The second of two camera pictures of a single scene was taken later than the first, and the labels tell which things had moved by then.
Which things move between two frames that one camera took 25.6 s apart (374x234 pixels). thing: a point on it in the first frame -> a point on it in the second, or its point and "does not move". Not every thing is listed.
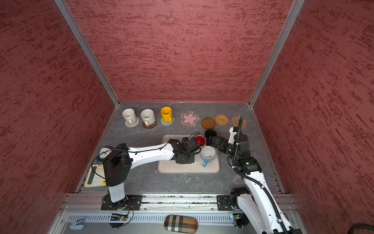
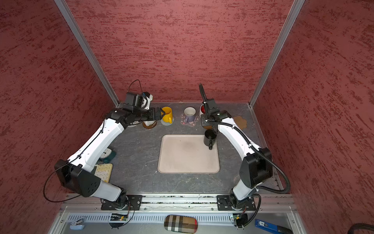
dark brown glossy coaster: (151, 126) does not move
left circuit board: (116, 217) does not move
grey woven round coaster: (167, 123) does not move
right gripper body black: (226, 147) -> (205, 120)
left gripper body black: (188, 159) -> (144, 114)
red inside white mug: (201, 140) -> (202, 110)
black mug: (209, 134) does not move
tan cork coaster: (235, 121) does not move
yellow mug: (167, 114) does not move
